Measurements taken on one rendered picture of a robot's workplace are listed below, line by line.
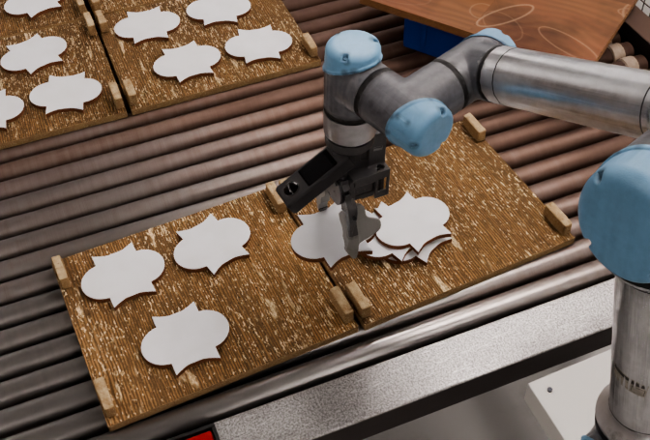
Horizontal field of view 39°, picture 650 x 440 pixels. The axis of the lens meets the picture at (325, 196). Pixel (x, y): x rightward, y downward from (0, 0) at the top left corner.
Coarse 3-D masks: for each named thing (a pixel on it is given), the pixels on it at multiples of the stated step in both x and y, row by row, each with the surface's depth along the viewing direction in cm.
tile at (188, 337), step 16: (192, 304) 148; (160, 320) 146; (176, 320) 146; (192, 320) 146; (208, 320) 145; (224, 320) 145; (160, 336) 144; (176, 336) 144; (192, 336) 143; (208, 336) 143; (224, 336) 143; (144, 352) 141; (160, 352) 141; (176, 352) 141; (192, 352) 141; (208, 352) 141; (176, 368) 139
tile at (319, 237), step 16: (336, 208) 146; (304, 224) 144; (320, 224) 144; (336, 224) 144; (304, 240) 142; (320, 240) 142; (336, 240) 142; (368, 240) 142; (304, 256) 140; (320, 256) 140; (336, 256) 139
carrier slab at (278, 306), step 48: (144, 240) 159; (288, 240) 158; (192, 288) 151; (240, 288) 151; (288, 288) 151; (96, 336) 145; (144, 336) 145; (240, 336) 145; (288, 336) 144; (336, 336) 144; (144, 384) 139; (192, 384) 138
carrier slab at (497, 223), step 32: (416, 160) 172; (448, 160) 172; (480, 160) 171; (416, 192) 166; (448, 192) 166; (480, 192) 165; (512, 192) 165; (448, 224) 160; (480, 224) 160; (512, 224) 160; (544, 224) 160; (448, 256) 155; (480, 256) 155; (512, 256) 155; (384, 288) 151; (416, 288) 150; (448, 288) 150; (384, 320) 147
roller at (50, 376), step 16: (576, 192) 168; (560, 208) 165; (576, 208) 166; (48, 368) 143; (64, 368) 143; (80, 368) 143; (0, 384) 141; (16, 384) 141; (32, 384) 141; (48, 384) 142; (64, 384) 143; (0, 400) 140; (16, 400) 141
